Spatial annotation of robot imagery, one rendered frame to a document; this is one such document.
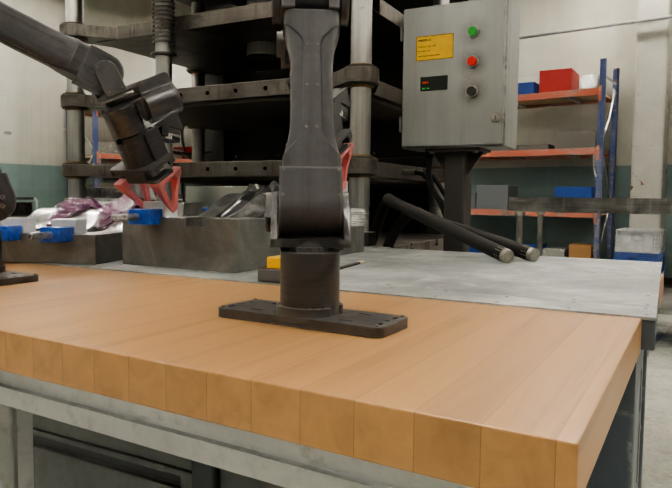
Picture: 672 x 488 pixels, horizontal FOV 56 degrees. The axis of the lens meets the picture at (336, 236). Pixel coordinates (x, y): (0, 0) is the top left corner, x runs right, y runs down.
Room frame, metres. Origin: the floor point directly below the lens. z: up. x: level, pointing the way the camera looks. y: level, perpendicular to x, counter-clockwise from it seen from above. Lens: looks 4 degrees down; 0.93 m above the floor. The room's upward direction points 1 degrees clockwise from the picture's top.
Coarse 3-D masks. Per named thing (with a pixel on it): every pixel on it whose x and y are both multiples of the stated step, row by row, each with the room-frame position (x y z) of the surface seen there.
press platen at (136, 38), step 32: (64, 32) 2.28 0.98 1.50; (96, 32) 2.30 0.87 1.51; (128, 32) 2.30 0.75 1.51; (192, 32) 2.21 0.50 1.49; (224, 32) 2.20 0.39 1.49; (256, 32) 2.20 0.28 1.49; (384, 32) 2.18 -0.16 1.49; (192, 64) 2.74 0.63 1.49; (224, 64) 2.73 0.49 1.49; (256, 64) 2.73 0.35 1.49
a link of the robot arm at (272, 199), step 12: (276, 192) 0.66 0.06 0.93; (348, 192) 0.67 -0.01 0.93; (276, 204) 0.65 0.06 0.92; (348, 204) 0.66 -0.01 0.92; (276, 216) 0.65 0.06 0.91; (348, 216) 0.65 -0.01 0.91; (276, 228) 0.64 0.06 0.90; (348, 228) 0.64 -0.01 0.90; (276, 240) 0.63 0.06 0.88; (288, 240) 0.63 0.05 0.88; (300, 240) 0.63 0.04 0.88; (312, 240) 0.63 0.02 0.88; (324, 240) 0.64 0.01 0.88; (336, 240) 0.64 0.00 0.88; (348, 240) 0.64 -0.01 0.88
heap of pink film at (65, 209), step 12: (60, 204) 1.36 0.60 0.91; (72, 204) 1.34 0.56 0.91; (84, 204) 1.37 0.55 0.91; (96, 204) 1.42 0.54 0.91; (108, 204) 1.34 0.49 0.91; (120, 204) 1.34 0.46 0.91; (132, 204) 1.37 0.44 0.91; (60, 216) 1.31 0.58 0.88; (96, 216) 1.31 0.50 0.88; (108, 216) 1.29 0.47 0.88
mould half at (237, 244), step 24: (192, 216) 1.15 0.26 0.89; (216, 216) 1.16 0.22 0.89; (240, 216) 1.29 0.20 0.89; (144, 240) 1.13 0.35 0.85; (168, 240) 1.10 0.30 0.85; (192, 240) 1.08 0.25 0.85; (216, 240) 1.06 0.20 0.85; (240, 240) 1.05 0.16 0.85; (264, 240) 1.11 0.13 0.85; (360, 240) 1.46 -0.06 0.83; (144, 264) 1.13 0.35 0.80; (168, 264) 1.11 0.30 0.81; (192, 264) 1.08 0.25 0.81; (216, 264) 1.06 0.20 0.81; (240, 264) 1.05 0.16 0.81; (264, 264) 1.11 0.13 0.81
